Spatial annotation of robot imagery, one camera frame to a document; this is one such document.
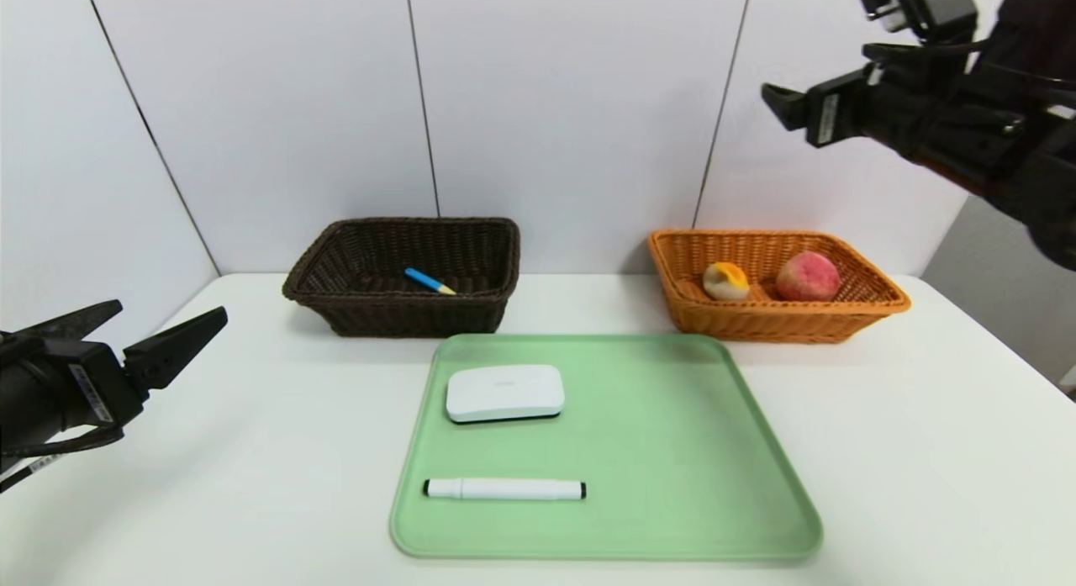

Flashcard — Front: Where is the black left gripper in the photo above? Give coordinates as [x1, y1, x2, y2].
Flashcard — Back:
[0, 299, 228, 457]

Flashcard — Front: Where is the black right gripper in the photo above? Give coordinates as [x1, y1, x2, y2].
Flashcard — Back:
[761, 62, 926, 166]

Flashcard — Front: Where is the red peach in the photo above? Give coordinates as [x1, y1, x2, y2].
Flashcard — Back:
[775, 251, 844, 303]

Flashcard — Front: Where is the white bun with orange top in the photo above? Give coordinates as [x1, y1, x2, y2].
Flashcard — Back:
[703, 261, 751, 302]

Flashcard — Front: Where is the wooden spoon with blue handle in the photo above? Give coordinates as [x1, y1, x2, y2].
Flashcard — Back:
[404, 267, 458, 297]

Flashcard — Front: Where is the white marker with black caps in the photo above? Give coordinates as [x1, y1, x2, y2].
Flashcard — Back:
[423, 478, 587, 502]

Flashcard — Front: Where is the orange wicker basket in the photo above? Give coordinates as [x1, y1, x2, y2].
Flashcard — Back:
[647, 228, 913, 345]

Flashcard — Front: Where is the dark brown wicker basket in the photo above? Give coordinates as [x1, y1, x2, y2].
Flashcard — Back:
[282, 217, 521, 338]

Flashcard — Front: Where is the light green plastic tray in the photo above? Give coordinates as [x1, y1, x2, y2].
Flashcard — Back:
[389, 333, 824, 562]

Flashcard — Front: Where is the white flat router box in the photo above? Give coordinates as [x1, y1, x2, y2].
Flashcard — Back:
[445, 364, 566, 425]

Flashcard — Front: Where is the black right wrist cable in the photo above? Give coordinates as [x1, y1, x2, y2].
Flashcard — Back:
[862, 40, 1076, 95]

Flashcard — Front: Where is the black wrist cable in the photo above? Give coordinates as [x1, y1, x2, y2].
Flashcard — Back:
[862, 40, 1076, 95]
[0, 426, 123, 492]

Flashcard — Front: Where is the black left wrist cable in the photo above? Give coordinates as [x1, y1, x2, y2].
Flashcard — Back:
[0, 426, 123, 492]

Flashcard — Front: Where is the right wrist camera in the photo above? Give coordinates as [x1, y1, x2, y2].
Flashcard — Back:
[857, 0, 980, 45]

